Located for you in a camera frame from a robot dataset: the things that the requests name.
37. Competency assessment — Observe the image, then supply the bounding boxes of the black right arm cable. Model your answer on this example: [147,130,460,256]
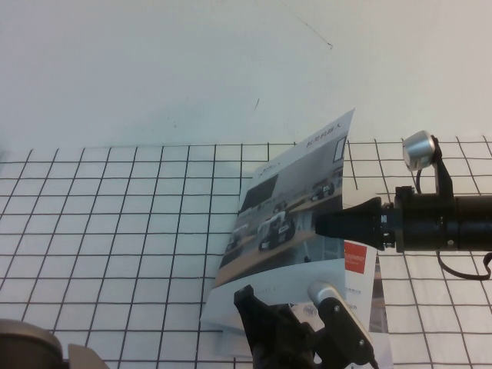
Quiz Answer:
[415,168,492,281]

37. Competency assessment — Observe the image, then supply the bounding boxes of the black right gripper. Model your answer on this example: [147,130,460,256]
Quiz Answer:
[314,185,459,254]

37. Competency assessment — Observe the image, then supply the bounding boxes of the AgileX robotics brochure book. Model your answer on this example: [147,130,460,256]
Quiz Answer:
[199,108,394,369]

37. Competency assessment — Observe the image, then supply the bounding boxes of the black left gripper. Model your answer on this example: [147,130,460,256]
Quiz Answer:
[233,284,328,369]

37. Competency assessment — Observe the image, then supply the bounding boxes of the white black-grid checkered tablecloth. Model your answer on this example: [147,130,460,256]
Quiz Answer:
[0,136,492,369]

